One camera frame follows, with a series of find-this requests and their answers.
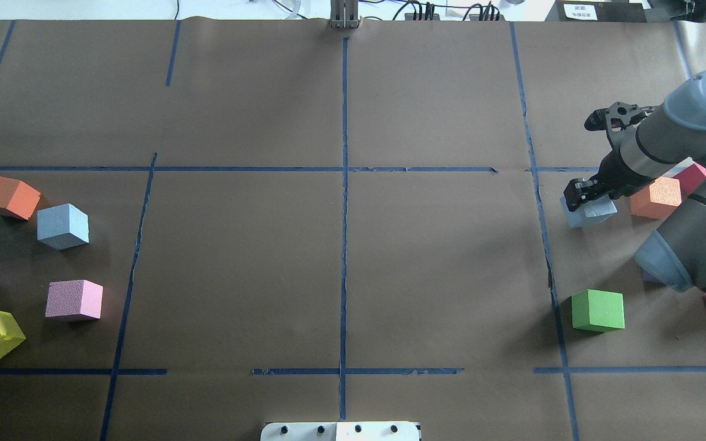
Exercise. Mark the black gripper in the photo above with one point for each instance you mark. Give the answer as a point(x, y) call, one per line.
point(605, 174)

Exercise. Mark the light blue block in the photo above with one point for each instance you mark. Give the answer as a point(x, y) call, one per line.
point(62, 227)
point(591, 213)

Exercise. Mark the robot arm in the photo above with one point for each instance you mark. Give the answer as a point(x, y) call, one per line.
point(646, 143)

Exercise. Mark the orange foam block right side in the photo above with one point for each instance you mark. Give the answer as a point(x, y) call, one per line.
point(658, 200)

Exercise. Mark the orange foam block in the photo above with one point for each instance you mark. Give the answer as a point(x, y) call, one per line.
point(18, 200)
point(658, 200)

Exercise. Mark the purple foam block right side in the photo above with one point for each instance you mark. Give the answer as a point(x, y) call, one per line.
point(649, 278)

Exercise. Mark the red foam block near bin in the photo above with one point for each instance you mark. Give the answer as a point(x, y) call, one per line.
point(690, 178)

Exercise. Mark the green foam block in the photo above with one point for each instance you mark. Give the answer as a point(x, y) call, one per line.
point(598, 311)

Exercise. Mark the black power box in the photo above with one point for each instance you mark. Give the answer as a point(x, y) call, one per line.
point(596, 11)

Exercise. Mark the pink foam block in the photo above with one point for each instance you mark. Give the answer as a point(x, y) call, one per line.
point(74, 300)

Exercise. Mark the orange foam block left side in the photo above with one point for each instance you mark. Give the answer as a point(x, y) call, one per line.
point(18, 200)

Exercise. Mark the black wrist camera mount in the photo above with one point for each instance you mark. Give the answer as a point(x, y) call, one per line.
point(616, 120)

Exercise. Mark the aluminium frame post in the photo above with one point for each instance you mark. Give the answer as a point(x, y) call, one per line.
point(344, 14)

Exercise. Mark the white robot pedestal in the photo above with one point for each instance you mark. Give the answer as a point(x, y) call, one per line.
point(342, 430)

